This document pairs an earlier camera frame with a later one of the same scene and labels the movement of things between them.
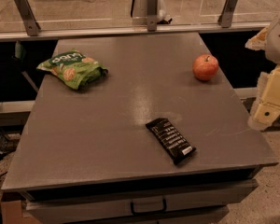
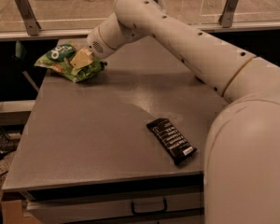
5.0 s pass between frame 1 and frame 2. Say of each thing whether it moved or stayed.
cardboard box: stayed
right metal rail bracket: stayed
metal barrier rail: stayed
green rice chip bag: moved
